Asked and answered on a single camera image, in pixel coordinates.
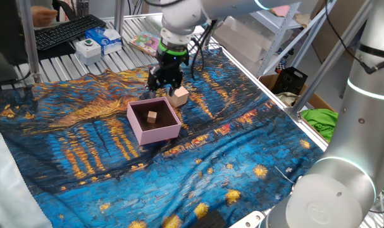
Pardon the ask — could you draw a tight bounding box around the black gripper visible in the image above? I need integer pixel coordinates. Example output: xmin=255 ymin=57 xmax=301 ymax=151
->
xmin=146 ymin=51 xmax=190 ymax=97

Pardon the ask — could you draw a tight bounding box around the large wooden block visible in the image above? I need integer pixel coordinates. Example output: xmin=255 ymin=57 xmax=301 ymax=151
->
xmin=166 ymin=85 xmax=190 ymax=108

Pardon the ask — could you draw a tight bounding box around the pink gift box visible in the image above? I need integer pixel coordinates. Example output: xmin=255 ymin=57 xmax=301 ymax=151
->
xmin=126 ymin=97 xmax=182 ymax=146

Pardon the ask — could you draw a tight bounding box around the white box with green button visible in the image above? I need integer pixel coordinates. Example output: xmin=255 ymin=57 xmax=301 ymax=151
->
xmin=75 ymin=38 xmax=102 ymax=66

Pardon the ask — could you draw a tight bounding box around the open cardboard box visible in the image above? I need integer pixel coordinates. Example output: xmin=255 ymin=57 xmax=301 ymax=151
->
xmin=259 ymin=73 xmax=337 ymax=134

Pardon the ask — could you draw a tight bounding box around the person's hand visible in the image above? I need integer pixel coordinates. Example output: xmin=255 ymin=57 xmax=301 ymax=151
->
xmin=31 ymin=6 xmax=58 ymax=28

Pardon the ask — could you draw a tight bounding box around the colourful children's book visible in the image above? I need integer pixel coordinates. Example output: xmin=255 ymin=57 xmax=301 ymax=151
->
xmin=129 ymin=31 xmax=163 ymax=58

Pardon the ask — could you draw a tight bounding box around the blue tissue pack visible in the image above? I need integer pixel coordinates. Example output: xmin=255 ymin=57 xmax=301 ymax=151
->
xmin=85 ymin=27 xmax=123 ymax=55

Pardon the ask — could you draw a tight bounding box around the white foam board stack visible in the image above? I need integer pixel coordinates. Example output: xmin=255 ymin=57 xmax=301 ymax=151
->
xmin=213 ymin=17 xmax=275 ymax=64

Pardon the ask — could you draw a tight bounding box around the black keyboard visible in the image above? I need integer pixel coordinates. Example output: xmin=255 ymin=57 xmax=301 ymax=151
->
xmin=34 ymin=14 xmax=107 ymax=52

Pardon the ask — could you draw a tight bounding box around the white metal shelf rack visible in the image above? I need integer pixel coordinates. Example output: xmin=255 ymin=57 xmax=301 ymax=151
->
xmin=251 ymin=0 xmax=338 ymax=79

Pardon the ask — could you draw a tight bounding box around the black white checkerboard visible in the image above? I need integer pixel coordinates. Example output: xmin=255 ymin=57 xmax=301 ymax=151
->
xmin=275 ymin=58 xmax=289 ymax=75

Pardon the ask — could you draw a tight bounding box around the starry night print cloth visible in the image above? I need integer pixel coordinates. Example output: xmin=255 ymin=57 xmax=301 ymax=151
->
xmin=0 ymin=47 xmax=325 ymax=228

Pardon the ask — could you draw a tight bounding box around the beige cloth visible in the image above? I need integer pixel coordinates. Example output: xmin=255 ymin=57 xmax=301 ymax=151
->
xmin=275 ymin=91 xmax=302 ymax=107

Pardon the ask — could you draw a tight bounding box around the black plastic crate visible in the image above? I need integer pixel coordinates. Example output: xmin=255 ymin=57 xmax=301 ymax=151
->
xmin=271 ymin=66 xmax=309 ymax=96

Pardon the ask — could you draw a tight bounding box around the pink paper pad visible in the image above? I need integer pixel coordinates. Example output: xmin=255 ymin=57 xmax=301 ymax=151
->
xmin=269 ymin=4 xmax=290 ymax=17

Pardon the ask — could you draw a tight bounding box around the white zip tie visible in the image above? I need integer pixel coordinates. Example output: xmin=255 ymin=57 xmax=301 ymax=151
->
xmin=275 ymin=165 xmax=296 ymax=185

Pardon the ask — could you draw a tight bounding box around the black computer monitor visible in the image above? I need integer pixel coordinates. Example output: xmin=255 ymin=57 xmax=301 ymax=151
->
xmin=0 ymin=0 xmax=30 ymax=86

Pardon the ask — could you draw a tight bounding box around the large brown cardboard carton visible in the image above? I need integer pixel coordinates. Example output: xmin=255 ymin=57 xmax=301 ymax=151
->
xmin=311 ymin=0 xmax=366 ymax=64

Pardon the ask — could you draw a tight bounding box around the translucent white plastic sheet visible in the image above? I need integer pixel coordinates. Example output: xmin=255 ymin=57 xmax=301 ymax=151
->
xmin=0 ymin=131 xmax=53 ymax=228

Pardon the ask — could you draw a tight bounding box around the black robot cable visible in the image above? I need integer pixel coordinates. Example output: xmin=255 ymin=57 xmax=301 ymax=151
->
xmin=188 ymin=19 xmax=218 ymax=80

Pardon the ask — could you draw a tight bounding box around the aluminium frame post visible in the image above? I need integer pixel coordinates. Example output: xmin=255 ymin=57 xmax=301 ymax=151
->
xmin=114 ymin=0 xmax=126 ymax=35
xmin=17 ymin=0 xmax=43 ymax=84

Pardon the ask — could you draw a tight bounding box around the black curved strap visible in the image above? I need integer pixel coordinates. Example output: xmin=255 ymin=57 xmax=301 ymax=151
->
xmin=53 ymin=1 xmax=77 ymax=22

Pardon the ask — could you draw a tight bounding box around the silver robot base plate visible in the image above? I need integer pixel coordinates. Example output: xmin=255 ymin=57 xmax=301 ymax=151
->
xmin=229 ymin=210 xmax=266 ymax=228

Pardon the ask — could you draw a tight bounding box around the aluminium frame strut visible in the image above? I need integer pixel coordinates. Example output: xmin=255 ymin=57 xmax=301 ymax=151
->
xmin=285 ymin=0 xmax=375 ymax=123

